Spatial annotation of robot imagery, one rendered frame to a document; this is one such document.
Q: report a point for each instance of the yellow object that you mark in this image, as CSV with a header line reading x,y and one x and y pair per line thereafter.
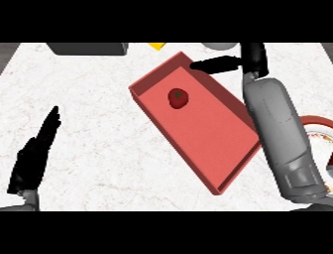
x,y
156,45

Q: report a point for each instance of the grey round object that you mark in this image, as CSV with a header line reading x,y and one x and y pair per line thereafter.
x,y
219,45

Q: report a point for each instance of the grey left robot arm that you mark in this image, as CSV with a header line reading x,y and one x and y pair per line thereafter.
x,y
23,203

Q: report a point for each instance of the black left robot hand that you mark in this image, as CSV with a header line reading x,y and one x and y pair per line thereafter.
x,y
32,158

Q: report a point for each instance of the white plate with red rim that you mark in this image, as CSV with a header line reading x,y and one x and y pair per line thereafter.
x,y
327,142

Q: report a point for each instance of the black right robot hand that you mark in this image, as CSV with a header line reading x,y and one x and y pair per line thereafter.
x,y
252,59

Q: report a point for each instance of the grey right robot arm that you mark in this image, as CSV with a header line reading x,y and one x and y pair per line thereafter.
x,y
283,139

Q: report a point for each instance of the red cardboard box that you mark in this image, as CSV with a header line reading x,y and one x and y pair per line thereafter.
x,y
199,122

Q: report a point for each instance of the dark grey block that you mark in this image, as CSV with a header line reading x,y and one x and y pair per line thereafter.
x,y
86,48

